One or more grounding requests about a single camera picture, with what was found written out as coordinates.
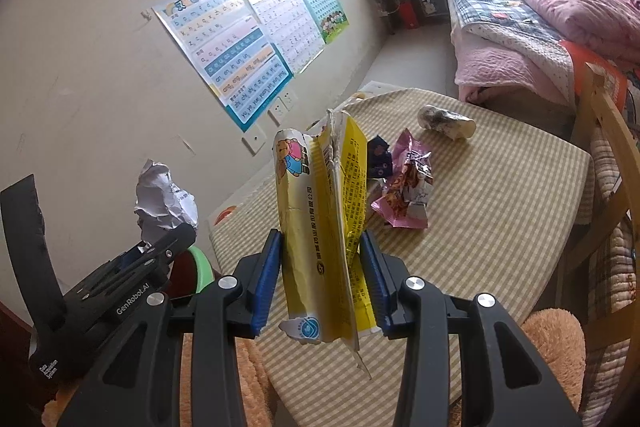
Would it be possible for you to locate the white chart wall poster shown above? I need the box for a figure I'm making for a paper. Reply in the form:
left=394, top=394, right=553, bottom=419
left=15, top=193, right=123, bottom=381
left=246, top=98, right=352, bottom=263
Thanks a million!
left=231, top=0, right=326, bottom=75

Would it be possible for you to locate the floral print paper cup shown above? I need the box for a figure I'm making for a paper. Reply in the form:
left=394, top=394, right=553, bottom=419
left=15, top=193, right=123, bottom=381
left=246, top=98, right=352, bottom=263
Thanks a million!
left=417, top=104, right=477, bottom=141

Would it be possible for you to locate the dark brown furniture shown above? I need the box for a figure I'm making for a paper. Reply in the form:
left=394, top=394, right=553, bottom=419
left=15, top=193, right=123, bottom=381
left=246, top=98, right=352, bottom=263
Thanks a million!
left=0, top=302, right=36, bottom=408

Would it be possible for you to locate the red box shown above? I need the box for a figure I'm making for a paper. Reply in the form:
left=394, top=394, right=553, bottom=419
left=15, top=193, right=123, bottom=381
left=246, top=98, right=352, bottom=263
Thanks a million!
left=397, top=0, right=422, bottom=30

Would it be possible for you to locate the wooden chair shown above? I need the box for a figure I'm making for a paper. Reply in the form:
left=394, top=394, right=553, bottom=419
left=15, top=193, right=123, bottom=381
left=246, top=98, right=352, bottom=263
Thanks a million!
left=555, top=62, right=640, bottom=323

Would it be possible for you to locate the dark blue wrapper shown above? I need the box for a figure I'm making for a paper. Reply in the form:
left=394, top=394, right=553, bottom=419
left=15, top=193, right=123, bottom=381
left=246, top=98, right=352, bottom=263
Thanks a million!
left=366, top=134, right=393, bottom=180

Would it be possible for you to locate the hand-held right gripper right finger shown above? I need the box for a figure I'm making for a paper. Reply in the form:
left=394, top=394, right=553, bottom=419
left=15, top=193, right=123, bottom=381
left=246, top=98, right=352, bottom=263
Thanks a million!
left=359, top=229, right=583, bottom=427

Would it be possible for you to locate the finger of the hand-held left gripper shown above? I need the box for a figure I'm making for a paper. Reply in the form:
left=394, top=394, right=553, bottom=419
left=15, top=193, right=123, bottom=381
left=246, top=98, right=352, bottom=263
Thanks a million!
left=142, top=223, right=197, bottom=268
left=117, top=243, right=151, bottom=269

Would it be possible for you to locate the white paper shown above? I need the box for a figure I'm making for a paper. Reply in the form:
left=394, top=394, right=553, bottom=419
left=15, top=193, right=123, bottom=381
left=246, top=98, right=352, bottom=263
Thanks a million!
left=132, top=159, right=200, bottom=243

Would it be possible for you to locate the pink snack wrapper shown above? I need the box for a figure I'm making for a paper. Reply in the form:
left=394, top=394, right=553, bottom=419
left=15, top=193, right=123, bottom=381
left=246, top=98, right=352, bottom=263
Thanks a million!
left=370, top=129, right=435, bottom=230

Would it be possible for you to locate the pink blanket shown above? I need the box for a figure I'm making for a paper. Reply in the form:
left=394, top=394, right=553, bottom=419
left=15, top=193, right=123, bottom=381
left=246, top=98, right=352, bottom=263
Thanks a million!
left=512, top=0, right=640, bottom=62

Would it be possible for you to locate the green trash bin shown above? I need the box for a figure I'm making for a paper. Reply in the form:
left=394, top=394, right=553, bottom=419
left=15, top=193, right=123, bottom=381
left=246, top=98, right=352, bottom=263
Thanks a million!
left=167, top=243, right=217, bottom=303

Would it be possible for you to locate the blue alphabet wall poster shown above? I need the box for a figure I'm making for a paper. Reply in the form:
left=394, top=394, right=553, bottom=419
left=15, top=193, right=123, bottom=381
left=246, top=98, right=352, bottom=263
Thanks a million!
left=151, top=0, right=294, bottom=132

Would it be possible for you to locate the light pink bedsheet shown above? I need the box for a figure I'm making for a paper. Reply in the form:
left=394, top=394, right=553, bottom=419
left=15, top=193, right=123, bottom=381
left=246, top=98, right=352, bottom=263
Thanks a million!
left=452, top=29, right=571, bottom=105

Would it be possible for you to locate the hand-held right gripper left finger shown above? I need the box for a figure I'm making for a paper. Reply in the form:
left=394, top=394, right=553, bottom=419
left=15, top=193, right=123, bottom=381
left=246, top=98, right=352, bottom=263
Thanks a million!
left=55, top=228, right=283, bottom=427

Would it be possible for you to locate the yellow snack wrapper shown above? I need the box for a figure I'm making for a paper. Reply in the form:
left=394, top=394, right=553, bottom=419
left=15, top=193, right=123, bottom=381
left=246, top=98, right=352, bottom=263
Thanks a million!
left=270, top=108, right=378, bottom=380

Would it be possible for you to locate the brown teddy bear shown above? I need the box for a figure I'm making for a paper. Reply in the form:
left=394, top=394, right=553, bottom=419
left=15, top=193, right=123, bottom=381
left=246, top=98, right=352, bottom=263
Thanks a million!
left=42, top=307, right=586, bottom=427

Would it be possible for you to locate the orange cartoon printed blanket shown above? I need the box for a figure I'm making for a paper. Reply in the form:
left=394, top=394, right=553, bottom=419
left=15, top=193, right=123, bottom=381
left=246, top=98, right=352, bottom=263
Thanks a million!
left=557, top=39, right=640, bottom=118

